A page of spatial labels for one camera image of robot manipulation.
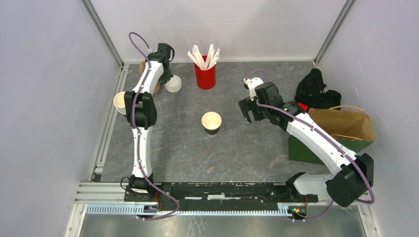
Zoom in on stack of paper cups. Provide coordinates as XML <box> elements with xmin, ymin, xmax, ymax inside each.
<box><xmin>113</xmin><ymin>91</ymin><xmax>126</xmax><ymax>116</ymax></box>

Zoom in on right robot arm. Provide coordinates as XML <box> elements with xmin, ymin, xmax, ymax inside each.
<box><xmin>238</xmin><ymin>78</ymin><xmax>376</xmax><ymax>207</ymax></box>

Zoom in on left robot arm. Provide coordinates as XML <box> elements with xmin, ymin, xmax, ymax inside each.
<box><xmin>124</xmin><ymin>43</ymin><xmax>174</xmax><ymax>202</ymax></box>

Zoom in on stack of white lids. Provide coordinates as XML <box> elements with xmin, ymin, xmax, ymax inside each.
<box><xmin>164</xmin><ymin>75</ymin><xmax>182</xmax><ymax>93</ymax></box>

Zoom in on brown cardboard cup carrier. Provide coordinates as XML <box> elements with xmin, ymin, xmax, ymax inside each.
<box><xmin>138</xmin><ymin>60</ymin><xmax>161</xmax><ymax>95</ymax></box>

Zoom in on red straw holder cup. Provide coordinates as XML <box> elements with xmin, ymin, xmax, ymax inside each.
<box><xmin>194</xmin><ymin>64</ymin><xmax>216</xmax><ymax>90</ymax></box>

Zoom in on red tag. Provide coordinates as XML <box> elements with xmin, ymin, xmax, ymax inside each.
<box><xmin>298</xmin><ymin>103</ymin><xmax>309</xmax><ymax>112</ymax></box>

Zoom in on bundle of wrapped straws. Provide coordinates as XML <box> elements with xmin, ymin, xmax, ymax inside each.
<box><xmin>187</xmin><ymin>44</ymin><xmax>220</xmax><ymax>71</ymax></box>

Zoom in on black cloth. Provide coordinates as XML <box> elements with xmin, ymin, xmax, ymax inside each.
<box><xmin>294</xmin><ymin>68</ymin><xmax>341</xmax><ymax>109</ymax></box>

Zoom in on green box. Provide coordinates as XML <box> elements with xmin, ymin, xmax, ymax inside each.
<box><xmin>288</xmin><ymin>134</ymin><xmax>375</xmax><ymax>165</ymax></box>

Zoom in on brown paper bag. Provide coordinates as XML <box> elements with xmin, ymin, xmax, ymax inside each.
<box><xmin>308</xmin><ymin>105</ymin><xmax>376</xmax><ymax>142</ymax></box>

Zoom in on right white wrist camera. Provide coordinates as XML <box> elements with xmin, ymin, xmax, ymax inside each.
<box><xmin>244</xmin><ymin>77</ymin><xmax>264</xmax><ymax>101</ymax></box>

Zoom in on white cable duct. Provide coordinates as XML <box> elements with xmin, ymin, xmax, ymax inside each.
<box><xmin>86</xmin><ymin>204</ymin><xmax>291</xmax><ymax>217</ymax></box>

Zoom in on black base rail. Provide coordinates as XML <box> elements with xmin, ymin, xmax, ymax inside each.
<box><xmin>124</xmin><ymin>182</ymin><xmax>319</xmax><ymax>211</ymax></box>

